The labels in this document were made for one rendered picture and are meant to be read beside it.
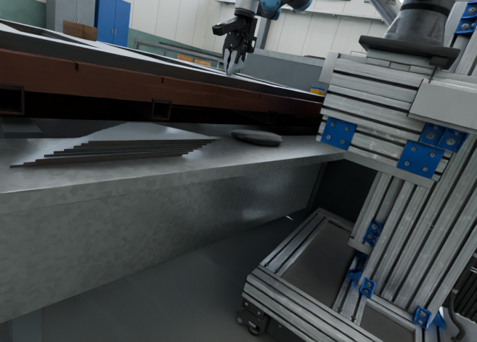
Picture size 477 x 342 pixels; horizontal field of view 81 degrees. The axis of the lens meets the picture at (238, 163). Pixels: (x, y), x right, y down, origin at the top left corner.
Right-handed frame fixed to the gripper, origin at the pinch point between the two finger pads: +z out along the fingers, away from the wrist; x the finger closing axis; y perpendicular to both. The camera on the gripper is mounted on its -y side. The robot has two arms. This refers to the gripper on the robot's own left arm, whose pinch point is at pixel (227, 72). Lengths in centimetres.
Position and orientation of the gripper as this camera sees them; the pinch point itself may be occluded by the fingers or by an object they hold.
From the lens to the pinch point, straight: 103.6
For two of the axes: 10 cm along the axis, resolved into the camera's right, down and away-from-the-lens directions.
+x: -6.9, -3.8, 6.1
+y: 6.8, -0.7, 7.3
